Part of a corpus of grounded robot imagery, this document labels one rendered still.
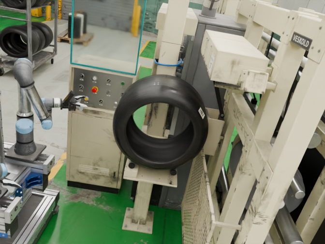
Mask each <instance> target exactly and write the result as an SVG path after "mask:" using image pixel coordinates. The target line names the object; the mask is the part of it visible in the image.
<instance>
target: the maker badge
mask: <svg viewBox="0 0 325 244"><path fill-rule="evenodd" d="M312 41H313V40H312V39H310V38H308V37H306V36H304V35H302V34H299V33H297V32H295V31H294V33H293V36H292V38H291V41H290V42H292V43H293V44H295V45H297V46H299V47H301V48H303V49H304V50H306V51H309V49H310V46H311V44H312Z"/></svg>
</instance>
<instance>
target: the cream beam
mask: <svg viewBox="0 0 325 244"><path fill-rule="evenodd" d="M200 50H201V54H202V57H203V60H204V63H205V66H206V69H207V72H208V75H209V78H210V80H213V81H218V82H224V83H230V84H234V85H236V84H237V82H238V81H239V78H240V74H241V71H243V70H254V71H259V72H264V73H265V72H266V69H267V66H268V63H269V59H268V58H267V57H266V56H265V55H263V54H262V53H261V52H260V51H259V50H258V49H256V48H255V47H254V46H253V45H252V44H251V43H250V42H248V41H247V40H246V39H245V38H244V37H243V36H238V35H233V34H228V33H223V32H218V31H212V30H205V32H204V37H203V42H202V46H201V49H200ZM211 55H213V57H214V60H213V64H212V68H211V72H210V73H209V70H208V67H209V63H210V59H211Z"/></svg>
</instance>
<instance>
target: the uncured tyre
mask: <svg viewBox="0 0 325 244"><path fill-rule="evenodd" d="M155 82H160V85H153V83H155ZM127 91H128V92H127ZM126 92H127V93H126ZM152 103H166V104H170V105H173V106H176V107H178V108H179V109H181V110H182V111H183V112H184V113H185V114H186V115H187V116H188V117H189V118H190V122H189V124H188V126H187V127H186V128H185V129H184V130H183V131H182V132H181V133H180V134H178V135H176V136H174V137H171V138H154V137H151V136H148V135H147V134H145V133H144V132H142V131H141V130H140V129H139V128H138V126H137V125H136V123H135V121H134V119H133V113H134V112H135V111H136V110H138V109H139V108H141V107H143V106H145V105H148V104H152ZM200 107H201V109H202V111H203V113H204V114H205V116H204V118H202V117H201V115H200V113H199V111H198V110H199V109H200ZM112 126H113V134H114V138H115V141H116V143H117V145H118V147H119V149H120V150H121V151H122V153H123V154H124V155H125V156H126V157H127V158H128V159H130V160H131V161H132V162H134V163H136V164H137V165H139V166H142V167H144V168H148V169H153V170H170V169H175V168H178V167H181V166H183V165H185V164H187V163H189V162H190V161H191V160H193V159H194V158H195V157H196V156H197V155H198V154H199V152H200V151H201V150H202V148H203V146H204V144H205V142H206V139H207V135H208V119H207V113H206V109H205V105H204V102H203V100H202V98H201V96H200V94H199V93H198V92H197V90H196V89H195V88H194V87H193V86H192V85H190V84H189V83H188V82H186V81H184V80H183V79H180V78H178V77H175V76H171V75H161V74H160V75H151V76H147V77H144V78H142V79H139V80H138V81H136V82H134V83H133V84H132V85H131V86H130V87H128V89H127V90H126V91H125V92H124V94H123V95H122V97H121V99H120V101H119V103H118V106H117V108H116V110H115V113H114V116H113V124H112Z"/></svg>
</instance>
